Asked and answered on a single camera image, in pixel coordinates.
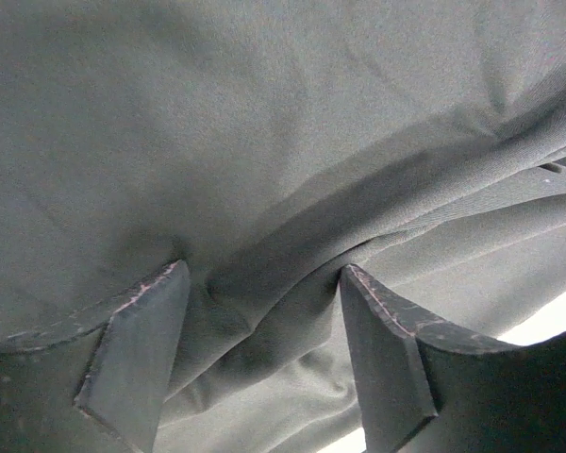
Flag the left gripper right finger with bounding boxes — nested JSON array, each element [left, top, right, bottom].
[[339, 265, 566, 452]]

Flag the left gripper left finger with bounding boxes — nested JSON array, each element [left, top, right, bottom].
[[0, 260, 191, 452]]

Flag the black trousers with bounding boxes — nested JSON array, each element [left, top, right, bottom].
[[0, 1, 566, 452]]

